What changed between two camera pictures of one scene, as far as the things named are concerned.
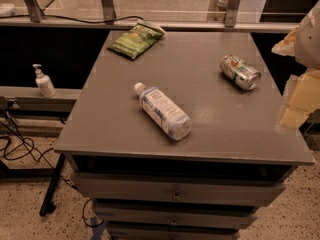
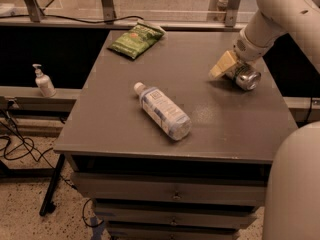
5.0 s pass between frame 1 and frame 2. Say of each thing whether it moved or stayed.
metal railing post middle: stayed
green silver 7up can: stayed
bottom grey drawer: stayed
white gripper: moved
